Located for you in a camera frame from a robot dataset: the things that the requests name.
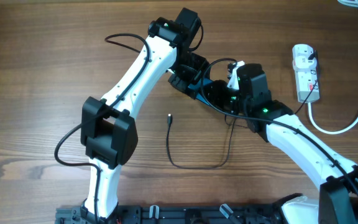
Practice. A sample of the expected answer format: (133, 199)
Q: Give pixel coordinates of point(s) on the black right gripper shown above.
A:
(215, 98)

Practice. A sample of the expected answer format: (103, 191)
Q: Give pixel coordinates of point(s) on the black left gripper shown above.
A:
(183, 84)

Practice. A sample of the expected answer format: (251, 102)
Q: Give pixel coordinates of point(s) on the blue Galaxy smartphone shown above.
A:
(197, 91)

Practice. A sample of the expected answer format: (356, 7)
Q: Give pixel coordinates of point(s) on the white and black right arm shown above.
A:
(335, 176)

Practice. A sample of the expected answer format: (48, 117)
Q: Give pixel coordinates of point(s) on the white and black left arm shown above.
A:
(107, 127)

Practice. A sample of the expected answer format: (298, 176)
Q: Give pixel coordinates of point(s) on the white power strip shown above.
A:
(307, 81)

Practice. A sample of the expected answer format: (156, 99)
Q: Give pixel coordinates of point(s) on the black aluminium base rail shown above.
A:
(134, 214)

